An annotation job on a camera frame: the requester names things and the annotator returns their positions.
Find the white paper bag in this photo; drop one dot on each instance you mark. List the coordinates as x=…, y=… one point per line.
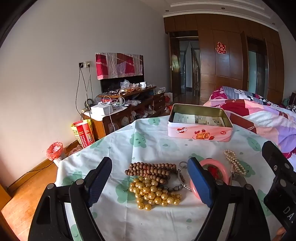
x=168, y=97

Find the red and yellow bag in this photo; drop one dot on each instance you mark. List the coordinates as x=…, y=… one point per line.
x=84, y=134

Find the red plastic bag bin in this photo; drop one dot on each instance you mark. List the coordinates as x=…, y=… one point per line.
x=55, y=150

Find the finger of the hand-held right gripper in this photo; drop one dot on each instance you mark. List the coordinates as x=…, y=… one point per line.
x=277, y=173

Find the wooden television cabinet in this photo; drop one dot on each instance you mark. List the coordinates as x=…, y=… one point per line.
x=106, y=125

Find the white mug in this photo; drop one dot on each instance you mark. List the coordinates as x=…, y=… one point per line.
x=143, y=85

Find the wooden door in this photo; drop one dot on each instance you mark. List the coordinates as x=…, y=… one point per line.
x=174, y=69

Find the printed paper sheet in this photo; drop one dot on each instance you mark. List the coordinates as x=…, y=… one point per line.
x=196, y=119

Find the red charm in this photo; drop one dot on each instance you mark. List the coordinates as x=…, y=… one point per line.
x=214, y=172

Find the clear plastic bag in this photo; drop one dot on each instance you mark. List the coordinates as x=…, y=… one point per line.
x=125, y=84

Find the red paper decoration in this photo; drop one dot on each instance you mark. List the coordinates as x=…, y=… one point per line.
x=220, y=47

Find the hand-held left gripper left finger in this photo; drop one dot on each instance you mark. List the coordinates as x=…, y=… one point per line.
x=99, y=183

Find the white green printed tablecloth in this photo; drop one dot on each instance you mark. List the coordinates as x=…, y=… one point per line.
x=161, y=150

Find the wooden wardrobe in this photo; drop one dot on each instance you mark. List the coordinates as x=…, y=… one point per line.
x=229, y=69

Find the pink cookie tin box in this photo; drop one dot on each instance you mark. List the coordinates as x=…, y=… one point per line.
x=198, y=135

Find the white box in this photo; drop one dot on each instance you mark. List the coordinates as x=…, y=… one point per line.
x=101, y=110

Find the black television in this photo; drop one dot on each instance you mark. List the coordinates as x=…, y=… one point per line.
x=111, y=84

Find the pink bangle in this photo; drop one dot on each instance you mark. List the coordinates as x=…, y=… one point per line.
x=219, y=165

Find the wall socket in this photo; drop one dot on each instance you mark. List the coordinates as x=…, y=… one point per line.
x=85, y=64

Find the red patchwork cover cloth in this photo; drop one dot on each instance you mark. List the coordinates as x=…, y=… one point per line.
x=118, y=66

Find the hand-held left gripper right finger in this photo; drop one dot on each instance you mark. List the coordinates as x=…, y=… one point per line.
x=200, y=183

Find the thin silver bangle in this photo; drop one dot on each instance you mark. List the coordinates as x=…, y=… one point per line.
x=242, y=179

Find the patchwork quilt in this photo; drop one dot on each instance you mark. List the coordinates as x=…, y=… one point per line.
x=259, y=115

